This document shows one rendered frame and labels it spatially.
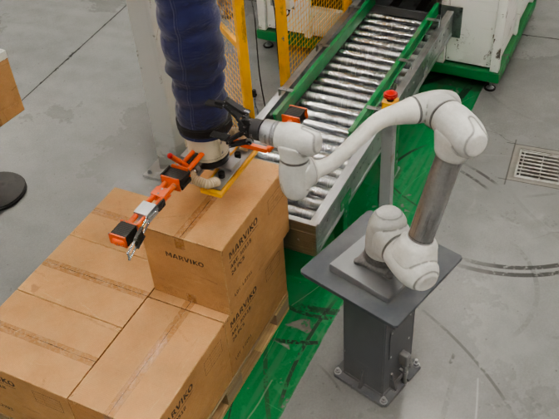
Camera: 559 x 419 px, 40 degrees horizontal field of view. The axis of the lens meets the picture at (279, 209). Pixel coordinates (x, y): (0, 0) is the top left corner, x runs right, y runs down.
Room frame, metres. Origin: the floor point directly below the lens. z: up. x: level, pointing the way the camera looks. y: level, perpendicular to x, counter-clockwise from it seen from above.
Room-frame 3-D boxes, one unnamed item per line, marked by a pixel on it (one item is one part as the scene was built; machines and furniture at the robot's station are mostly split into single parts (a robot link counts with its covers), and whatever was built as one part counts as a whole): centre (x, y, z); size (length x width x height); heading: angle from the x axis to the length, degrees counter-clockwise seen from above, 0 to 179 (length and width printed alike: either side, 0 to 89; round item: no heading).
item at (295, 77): (4.07, -0.14, 0.50); 2.31 x 0.05 x 0.19; 151
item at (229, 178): (2.56, 0.19, 1.12); 0.34 x 0.10 x 0.05; 151
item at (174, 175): (2.39, 0.40, 1.23); 0.10 x 0.08 x 0.06; 61
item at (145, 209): (2.20, 0.50, 1.22); 0.07 x 0.07 x 0.04; 61
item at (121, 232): (2.09, 0.57, 1.23); 0.08 x 0.07 x 0.05; 151
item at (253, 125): (2.19, 0.08, 1.58); 0.09 x 0.07 x 0.08; 61
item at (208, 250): (2.60, 0.28, 0.74); 0.60 x 0.40 x 0.40; 151
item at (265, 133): (2.16, 0.01, 1.58); 0.09 x 0.06 x 0.09; 151
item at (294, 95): (4.35, -0.36, 0.60); 1.60 x 0.10 x 0.09; 151
